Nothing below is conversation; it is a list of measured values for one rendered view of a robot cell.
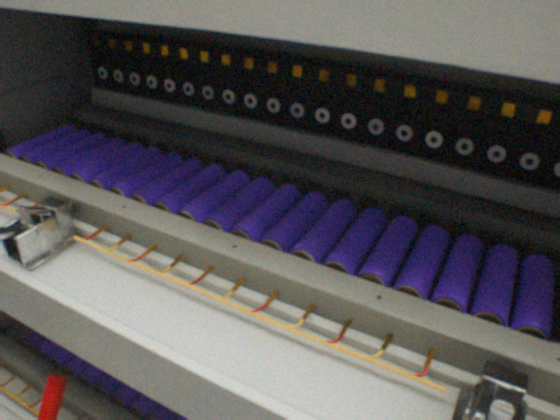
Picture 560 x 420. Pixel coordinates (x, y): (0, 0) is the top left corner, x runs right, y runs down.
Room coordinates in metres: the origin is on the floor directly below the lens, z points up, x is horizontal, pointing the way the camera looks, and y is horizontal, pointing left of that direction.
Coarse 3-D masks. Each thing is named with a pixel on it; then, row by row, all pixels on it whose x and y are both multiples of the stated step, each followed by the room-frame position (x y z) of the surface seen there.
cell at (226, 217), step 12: (264, 180) 0.32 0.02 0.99; (240, 192) 0.30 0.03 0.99; (252, 192) 0.30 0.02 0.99; (264, 192) 0.31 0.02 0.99; (228, 204) 0.29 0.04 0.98; (240, 204) 0.29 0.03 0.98; (252, 204) 0.30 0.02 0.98; (216, 216) 0.27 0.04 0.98; (228, 216) 0.28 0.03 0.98; (240, 216) 0.28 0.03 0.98; (228, 228) 0.27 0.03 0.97
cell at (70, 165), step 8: (104, 144) 0.37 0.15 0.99; (112, 144) 0.37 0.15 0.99; (120, 144) 0.38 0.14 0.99; (88, 152) 0.35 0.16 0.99; (96, 152) 0.36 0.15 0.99; (104, 152) 0.36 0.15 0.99; (72, 160) 0.34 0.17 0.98; (80, 160) 0.34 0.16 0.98; (88, 160) 0.35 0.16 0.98; (56, 168) 0.33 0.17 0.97; (64, 168) 0.33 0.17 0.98; (72, 168) 0.33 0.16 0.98
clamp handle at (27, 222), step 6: (18, 210) 0.25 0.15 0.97; (24, 216) 0.25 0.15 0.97; (30, 216) 0.25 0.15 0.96; (24, 222) 0.25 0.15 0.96; (30, 222) 0.25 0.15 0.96; (0, 228) 0.24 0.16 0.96; (6, 228) 0.24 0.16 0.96; (12, 228) 0.24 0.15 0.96; (18, 228) 0.24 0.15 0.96; (24, 228) 0.25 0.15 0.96; (0, 234) 0.23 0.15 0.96; (6, 234) 0.24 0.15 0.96; (12, 234) 0.24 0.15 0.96; (18, 234) 0.24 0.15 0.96
